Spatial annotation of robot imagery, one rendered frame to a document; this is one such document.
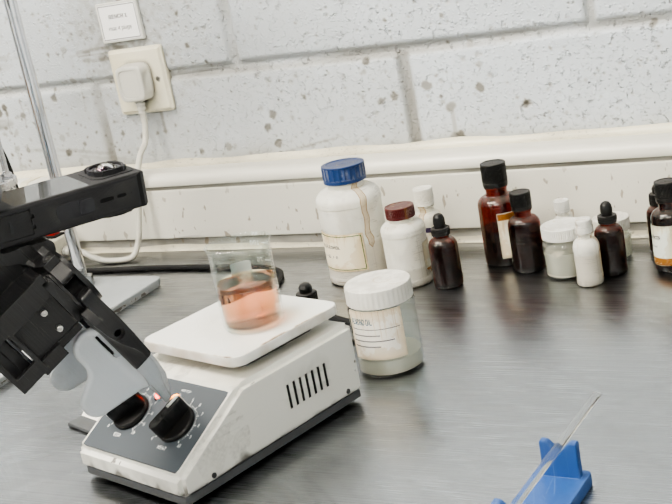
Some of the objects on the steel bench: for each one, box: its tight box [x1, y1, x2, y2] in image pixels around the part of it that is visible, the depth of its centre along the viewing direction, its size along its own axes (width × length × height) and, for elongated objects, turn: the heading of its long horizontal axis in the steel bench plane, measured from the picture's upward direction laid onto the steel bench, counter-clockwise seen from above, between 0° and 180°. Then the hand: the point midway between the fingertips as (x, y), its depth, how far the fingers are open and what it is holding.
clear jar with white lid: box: [344, 269, 425, 378], centre depth 102 cm, size 6×6×8 cm
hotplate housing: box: [80, 320, 361, 504], centre depth 95 cm, size 22×13×8 cm, turn 168°
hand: (153, 372), depth 85 cm, fingers closed
